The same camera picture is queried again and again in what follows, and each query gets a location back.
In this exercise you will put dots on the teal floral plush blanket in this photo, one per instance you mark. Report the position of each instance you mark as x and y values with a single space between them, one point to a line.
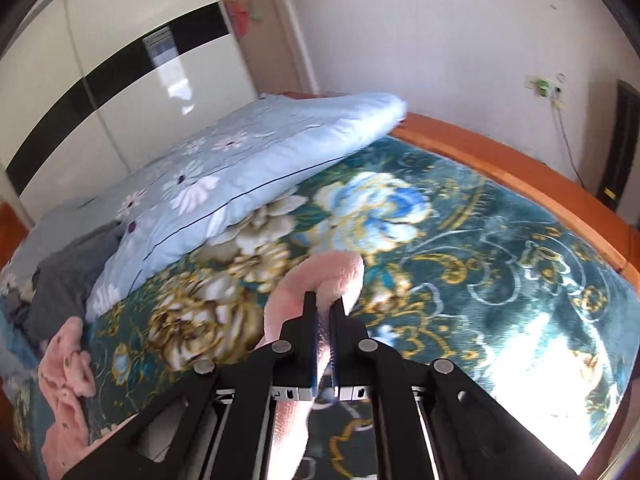
450 240

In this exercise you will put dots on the pink floral fleece garment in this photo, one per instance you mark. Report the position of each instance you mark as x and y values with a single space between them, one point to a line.
330 272

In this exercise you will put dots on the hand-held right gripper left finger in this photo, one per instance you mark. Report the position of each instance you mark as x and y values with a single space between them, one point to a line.
312 355

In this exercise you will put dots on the wall socket with green charger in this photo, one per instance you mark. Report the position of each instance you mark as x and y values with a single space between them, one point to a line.
542 87

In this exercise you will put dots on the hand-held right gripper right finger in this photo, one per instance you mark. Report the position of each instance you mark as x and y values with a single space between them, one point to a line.
334 355

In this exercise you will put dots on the pale blue cloth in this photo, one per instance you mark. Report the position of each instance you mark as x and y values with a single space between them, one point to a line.
60 225

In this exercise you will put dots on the wooden bed frame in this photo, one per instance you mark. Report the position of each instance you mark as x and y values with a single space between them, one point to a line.
500 160

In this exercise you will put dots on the hanging red garment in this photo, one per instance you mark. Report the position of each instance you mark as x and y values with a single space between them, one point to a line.
241 22

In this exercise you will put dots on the wooden door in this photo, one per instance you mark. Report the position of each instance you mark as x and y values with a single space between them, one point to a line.
280 45

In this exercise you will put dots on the light blue floral quilt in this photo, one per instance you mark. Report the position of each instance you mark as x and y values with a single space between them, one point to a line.
240 160

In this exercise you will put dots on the white wardrobe with black stripe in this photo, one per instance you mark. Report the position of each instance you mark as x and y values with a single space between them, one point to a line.
125 35

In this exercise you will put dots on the grey cloth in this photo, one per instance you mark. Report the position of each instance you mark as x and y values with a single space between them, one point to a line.
65 280

